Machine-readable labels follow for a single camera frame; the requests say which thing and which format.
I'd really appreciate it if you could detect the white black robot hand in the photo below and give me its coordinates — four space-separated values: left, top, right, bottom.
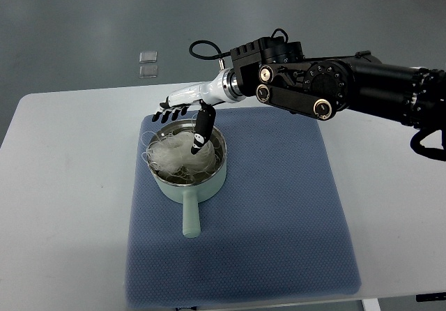
152 73 240 154

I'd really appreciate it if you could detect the white vermicelli bundle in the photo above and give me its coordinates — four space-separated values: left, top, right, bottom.
141 115 226 185

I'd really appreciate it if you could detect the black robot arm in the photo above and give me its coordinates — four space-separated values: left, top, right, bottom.
153 29 445 161

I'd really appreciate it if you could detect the mint green steel pot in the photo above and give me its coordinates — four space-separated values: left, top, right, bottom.
151 128 227 238

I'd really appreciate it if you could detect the clear floor tile lower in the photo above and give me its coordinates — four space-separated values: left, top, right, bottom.
139 64 158 79

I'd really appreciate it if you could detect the clear floor tile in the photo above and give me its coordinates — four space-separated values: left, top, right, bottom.
139 64 158 79
139 50 157 63

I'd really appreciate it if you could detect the clear floor tile upper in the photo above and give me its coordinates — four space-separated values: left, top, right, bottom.
139 50 157 63

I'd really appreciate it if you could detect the blue textured mat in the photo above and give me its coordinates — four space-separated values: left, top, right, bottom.
125 107 361 308

